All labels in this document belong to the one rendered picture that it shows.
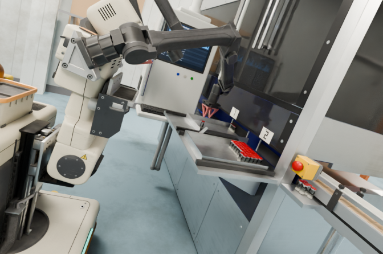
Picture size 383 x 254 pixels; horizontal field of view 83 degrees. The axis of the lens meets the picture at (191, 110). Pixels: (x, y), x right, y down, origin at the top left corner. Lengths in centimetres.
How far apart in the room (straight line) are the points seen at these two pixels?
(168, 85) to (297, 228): 124
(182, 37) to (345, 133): 85
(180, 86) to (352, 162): 119
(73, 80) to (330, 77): 97
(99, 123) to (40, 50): 317
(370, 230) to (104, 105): 99
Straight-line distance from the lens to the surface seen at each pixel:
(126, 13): 82
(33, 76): 404
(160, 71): 171
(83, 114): 93
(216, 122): 155
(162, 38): 71
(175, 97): 177
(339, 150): 123
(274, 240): 133
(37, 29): 394
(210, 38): 78
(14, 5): 422
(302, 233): 143
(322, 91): 102
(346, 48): 104
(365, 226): 102
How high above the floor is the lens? 126
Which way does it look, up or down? 13 degrees down
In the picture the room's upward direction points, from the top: 19 degrees clockwise
